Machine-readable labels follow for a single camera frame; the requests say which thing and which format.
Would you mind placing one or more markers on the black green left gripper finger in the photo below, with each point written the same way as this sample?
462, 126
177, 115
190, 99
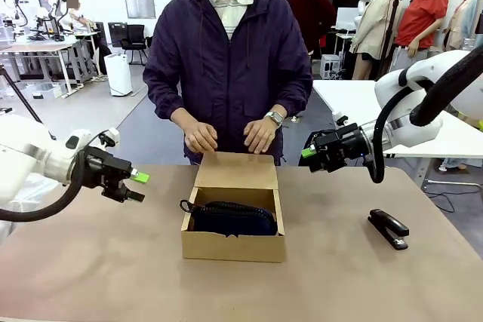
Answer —
135, 196
140, 177

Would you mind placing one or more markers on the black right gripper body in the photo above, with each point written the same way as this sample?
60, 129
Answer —
339, 146

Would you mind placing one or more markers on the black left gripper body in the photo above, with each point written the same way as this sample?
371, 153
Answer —
107, 175

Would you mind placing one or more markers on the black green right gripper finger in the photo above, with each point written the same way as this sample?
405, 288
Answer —
308, 151
316, 168

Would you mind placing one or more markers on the navy zipper pouch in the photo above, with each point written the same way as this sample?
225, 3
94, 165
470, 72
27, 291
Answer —
234, 220

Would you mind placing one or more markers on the brown cardboard box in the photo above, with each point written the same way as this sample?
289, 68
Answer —
230, 248

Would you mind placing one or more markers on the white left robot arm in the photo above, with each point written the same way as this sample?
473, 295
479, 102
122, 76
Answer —
26, 148

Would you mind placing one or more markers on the person's right forearm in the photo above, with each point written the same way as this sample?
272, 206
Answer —
170, 109

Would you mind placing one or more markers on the person's left forearm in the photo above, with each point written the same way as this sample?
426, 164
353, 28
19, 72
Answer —
294, 103

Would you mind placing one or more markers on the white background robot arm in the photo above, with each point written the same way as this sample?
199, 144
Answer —
54, 5

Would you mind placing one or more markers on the person's left hand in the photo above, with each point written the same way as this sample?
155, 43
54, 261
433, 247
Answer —
262, 135

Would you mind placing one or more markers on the person's right hand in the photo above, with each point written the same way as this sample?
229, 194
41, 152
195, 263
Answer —
200, 137

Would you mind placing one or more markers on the silver wristwatch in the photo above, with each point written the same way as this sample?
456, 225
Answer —
275, 117

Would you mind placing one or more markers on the white table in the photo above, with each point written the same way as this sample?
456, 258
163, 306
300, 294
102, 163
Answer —
347, 95

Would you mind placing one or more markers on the white computer case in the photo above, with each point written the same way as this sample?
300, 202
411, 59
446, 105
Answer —
330, 66

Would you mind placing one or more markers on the black stapler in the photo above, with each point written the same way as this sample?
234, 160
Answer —
388, 226

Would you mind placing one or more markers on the white air purifier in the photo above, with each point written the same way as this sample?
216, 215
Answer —
119, 73

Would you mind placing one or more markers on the person in purple jacket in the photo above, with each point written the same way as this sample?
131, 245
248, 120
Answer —
226, 80

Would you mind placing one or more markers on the black tripod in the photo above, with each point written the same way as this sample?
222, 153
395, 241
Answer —
22, 99

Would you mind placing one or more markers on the mannequin in beige coat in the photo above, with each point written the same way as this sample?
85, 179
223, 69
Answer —
373, 24

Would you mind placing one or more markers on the mannequin in dark red top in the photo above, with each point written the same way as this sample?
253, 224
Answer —
311, 13

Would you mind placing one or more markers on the black office chair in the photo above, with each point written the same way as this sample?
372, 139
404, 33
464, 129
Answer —
135, 35

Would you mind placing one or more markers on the wooden top workbench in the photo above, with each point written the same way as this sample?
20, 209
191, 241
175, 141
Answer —
34, 47

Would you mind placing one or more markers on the mannequin in red shirt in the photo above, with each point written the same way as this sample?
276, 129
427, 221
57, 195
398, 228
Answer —
420, 16

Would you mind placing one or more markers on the seated person in white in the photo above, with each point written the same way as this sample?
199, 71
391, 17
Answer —
77, 14

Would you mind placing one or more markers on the mannequin with bucket hat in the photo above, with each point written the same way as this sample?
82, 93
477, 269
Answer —
464, 24

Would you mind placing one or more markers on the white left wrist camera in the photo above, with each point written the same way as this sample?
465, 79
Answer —
111, 135

